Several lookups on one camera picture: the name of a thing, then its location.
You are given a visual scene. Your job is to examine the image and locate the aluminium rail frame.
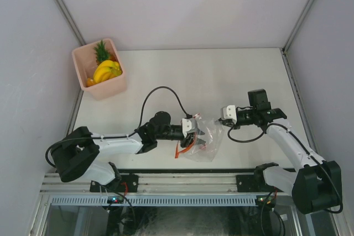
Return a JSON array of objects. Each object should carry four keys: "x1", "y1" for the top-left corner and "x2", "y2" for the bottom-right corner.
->
[{"x1": 40, "y1": 172, "x2": 265, "y2": 195}]

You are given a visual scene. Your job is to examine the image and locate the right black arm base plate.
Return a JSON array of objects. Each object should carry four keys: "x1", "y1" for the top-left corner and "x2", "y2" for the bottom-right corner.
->
[{"x1": 236, "y1": 174, "x2": 283, "y2": 193}]

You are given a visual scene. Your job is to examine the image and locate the fake orange carrot pieces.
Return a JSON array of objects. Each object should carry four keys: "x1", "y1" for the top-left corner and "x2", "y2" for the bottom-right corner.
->
[{"x1": 86, "y1": 78, "x2": 96, "y2": 87}]

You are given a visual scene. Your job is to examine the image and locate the grey slotted cable duct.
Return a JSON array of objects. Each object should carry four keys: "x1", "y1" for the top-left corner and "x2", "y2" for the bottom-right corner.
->
[{"x1": 50, "y1": 195, "x2": 257, "y2": 207}]

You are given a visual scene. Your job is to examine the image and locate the black camera cable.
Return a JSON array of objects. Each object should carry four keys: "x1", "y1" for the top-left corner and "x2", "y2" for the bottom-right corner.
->
[
  {"x1": 45, "y1": 86, "x2": 191, "y2": 167},
  {"x1": 227, "y1": 125, "x2": 344, "y2": 214}
]

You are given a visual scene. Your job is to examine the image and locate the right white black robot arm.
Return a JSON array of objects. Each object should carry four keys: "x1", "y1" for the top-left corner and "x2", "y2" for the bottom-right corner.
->
[{"x1": 219, "y1": 89, "x2": 343, "y2": 214}]

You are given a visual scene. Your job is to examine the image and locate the clear zip top bag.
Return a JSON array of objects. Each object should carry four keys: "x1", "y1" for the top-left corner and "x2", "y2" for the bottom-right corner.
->
[{"x1": 175, "y1": 113, "x2": 224, "y2": 162}]

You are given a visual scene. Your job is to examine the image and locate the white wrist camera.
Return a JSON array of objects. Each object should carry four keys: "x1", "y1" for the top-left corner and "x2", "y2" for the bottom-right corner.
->
[
  {"x1": 221, "y1": 105, "x2": 237, "y2": 123},
  {"x1": 181, "y1": 117, "x2": 197, "y2": 138}
]

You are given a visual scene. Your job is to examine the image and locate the right black camera cable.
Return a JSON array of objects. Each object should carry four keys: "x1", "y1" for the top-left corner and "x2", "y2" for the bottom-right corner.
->
[{"x1": 227, "y1": 125, "x2": 344, "y2": 214}]

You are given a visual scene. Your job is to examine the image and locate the pink plastic bin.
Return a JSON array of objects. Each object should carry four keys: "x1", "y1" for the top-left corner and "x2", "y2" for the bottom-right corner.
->
[{"x1": 72, "y1": 38, "x2": 127, "y2": 100}]

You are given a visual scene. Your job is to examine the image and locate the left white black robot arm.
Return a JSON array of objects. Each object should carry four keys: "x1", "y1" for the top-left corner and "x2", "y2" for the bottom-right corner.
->
[{"x1": 45, "y1": 111, "x2": 205, "y2": 192}]

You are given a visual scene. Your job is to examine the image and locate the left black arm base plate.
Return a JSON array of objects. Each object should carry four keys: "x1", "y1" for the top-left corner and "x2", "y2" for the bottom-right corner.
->
[{"x1": 90, "y1": 174, "x2": 139, "y2": 194}]

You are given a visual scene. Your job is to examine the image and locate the left black camera cable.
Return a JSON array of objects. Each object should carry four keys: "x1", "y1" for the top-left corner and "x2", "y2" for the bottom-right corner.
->
[{"x1": 45, "y1": 86, "x2": 191, "y2": 167}]

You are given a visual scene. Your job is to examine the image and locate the yellow fake banana bunch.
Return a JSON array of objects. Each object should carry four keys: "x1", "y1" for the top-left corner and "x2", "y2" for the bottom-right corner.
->
[{"x1": 93, "y1": 60, "x2": 122, "y2": 84}]

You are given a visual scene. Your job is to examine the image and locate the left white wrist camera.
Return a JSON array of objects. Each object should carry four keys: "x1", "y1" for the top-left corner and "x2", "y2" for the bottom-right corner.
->
[{"x1": 181, "y1": 117, "x2": 197, "y2": 138}]

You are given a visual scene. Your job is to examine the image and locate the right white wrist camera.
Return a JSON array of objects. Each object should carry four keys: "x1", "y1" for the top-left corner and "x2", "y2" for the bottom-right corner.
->
[{"x1": 221, "y1": 105, "x2": 237, "y2": 123}]

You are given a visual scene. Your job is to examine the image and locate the fake pineapple green crown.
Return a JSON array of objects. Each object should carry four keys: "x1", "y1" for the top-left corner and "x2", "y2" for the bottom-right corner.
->
[{"x1": 93, "y1": 40, "x2": 115, "y2": 65}]

